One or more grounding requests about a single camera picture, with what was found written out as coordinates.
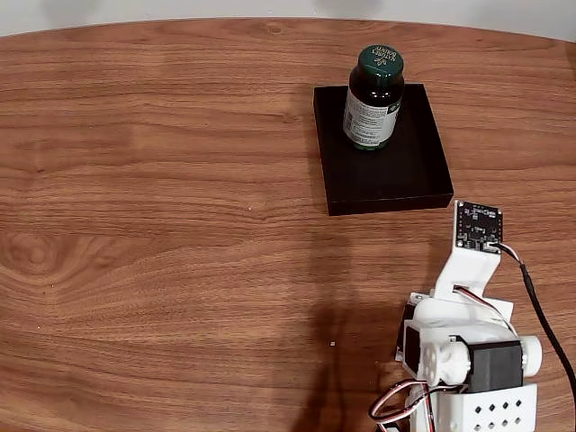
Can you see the dark green pill bottle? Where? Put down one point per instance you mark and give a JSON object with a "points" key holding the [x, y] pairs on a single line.
{"points": [[373, 103]]}

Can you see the black shallow box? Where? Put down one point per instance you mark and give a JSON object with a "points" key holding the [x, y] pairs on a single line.
{"points": [[396, 180]]}

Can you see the camera board on white mount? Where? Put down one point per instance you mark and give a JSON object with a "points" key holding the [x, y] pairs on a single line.
{"points": [[479, 225]]}

